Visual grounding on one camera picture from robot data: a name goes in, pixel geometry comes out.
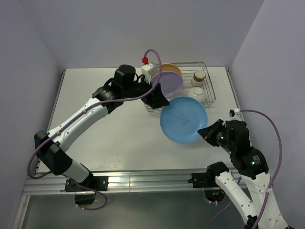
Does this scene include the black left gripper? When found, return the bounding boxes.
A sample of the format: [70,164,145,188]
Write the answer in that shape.
[122,73,169,108]

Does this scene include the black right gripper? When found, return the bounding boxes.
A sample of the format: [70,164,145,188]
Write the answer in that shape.
[197,118,234,152]

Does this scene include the purple plastic plate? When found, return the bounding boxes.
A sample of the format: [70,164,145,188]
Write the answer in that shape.
[153,71,183,98]

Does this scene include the blue plastic plate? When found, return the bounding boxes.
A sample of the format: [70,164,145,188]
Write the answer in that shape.
[160,96,208,144]

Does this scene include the white ceramic bowl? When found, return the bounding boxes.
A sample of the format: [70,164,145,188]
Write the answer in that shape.
[187,87,207,103]

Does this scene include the white cup with wood patches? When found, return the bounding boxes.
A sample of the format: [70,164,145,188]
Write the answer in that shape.
[191,70,206,87]

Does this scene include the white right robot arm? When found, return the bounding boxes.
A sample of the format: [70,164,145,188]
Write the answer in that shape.
[198,120,290,229]

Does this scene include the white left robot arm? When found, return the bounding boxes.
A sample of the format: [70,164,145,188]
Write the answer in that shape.
[34,63,169,190]

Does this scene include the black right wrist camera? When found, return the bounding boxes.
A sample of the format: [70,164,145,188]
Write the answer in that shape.
[224,108,250,148]

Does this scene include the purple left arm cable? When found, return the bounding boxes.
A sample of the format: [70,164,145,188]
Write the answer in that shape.
[26,49,163,211]

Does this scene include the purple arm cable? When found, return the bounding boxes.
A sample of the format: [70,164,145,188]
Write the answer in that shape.
[26,49,163,211]
[207,109,283,229]

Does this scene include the metal wire dish rack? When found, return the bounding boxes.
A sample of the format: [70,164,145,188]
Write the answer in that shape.
[142,61,217,115]

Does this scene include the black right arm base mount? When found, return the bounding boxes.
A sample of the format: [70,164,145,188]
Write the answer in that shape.
[187,171,235,188]

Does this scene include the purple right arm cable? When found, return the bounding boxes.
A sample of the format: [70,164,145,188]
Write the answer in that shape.
[207,109,283,229]

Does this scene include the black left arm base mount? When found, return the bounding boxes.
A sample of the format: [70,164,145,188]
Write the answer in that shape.
[64,176,109,192]

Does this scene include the aluminium table edge rail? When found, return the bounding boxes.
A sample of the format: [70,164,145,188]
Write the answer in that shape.
[22,169,206,196]

